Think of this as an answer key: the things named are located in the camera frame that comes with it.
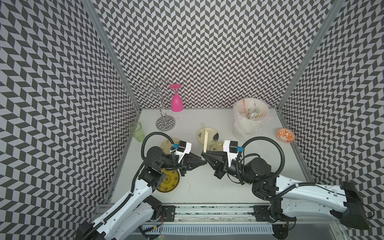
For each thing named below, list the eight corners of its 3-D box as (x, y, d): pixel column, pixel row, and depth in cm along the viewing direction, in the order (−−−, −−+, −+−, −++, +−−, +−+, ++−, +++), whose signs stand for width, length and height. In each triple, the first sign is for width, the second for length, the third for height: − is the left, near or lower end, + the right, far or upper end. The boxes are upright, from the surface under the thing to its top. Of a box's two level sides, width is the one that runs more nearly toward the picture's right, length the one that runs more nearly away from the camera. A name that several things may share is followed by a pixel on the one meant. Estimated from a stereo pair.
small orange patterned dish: (279, 142, 99) (281, 139, 96) (274, 131, 105) (276, 128, 102) (294, 142, 99) (297, 139, 96) (289, 131, 105) (291, 128, 102)
